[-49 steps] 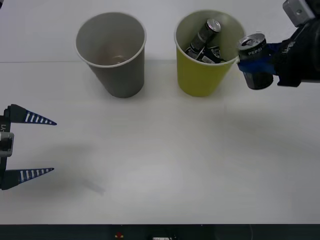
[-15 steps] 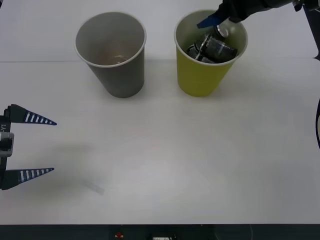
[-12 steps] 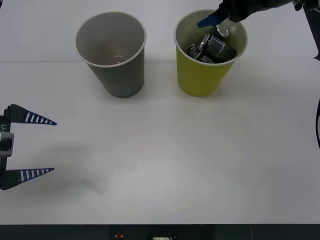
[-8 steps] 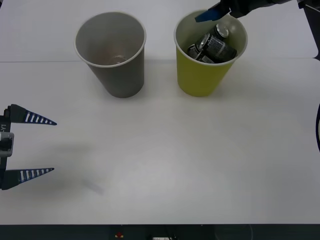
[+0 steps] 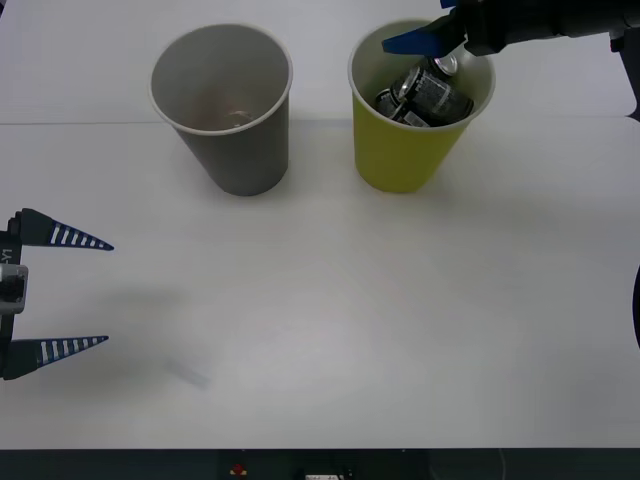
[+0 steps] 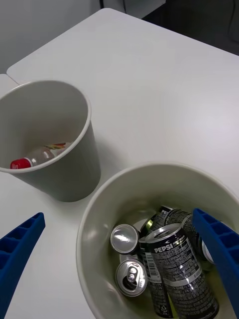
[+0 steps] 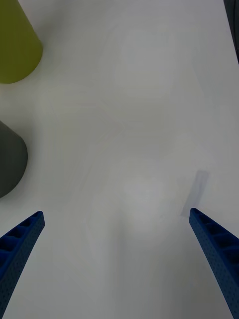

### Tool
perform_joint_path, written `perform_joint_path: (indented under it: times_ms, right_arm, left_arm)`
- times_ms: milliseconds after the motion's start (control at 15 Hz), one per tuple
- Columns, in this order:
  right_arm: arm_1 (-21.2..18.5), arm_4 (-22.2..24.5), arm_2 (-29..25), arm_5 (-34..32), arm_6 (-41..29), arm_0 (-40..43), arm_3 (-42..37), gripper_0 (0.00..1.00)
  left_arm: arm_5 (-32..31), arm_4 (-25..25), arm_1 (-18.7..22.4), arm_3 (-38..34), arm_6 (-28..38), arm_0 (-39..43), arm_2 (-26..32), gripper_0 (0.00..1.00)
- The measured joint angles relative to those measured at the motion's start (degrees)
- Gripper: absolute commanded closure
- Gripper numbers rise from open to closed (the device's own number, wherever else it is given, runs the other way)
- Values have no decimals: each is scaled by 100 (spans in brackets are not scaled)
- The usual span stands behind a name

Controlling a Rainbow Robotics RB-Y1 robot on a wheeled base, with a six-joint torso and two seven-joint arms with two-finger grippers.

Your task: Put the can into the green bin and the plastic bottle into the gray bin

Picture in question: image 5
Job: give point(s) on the black drink can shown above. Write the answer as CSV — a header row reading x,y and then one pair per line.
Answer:
x,y
387,101
437,95
412,119

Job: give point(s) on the grey plastic bin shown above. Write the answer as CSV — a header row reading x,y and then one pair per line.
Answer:
x,y
250,160

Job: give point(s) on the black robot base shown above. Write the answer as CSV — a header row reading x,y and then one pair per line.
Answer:
x,y
125,465

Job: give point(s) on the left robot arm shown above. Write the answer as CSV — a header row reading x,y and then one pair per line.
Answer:
x,y
12,287

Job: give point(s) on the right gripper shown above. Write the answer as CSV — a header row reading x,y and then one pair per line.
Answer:
x,y
487,25

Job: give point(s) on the yellow-green plastic bin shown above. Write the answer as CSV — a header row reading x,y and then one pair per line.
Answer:
x,y
395,160

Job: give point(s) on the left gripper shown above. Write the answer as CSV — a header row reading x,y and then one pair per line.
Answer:
x,y
9,250

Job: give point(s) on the red button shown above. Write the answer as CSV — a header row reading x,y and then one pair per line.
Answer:
x,y
238,470

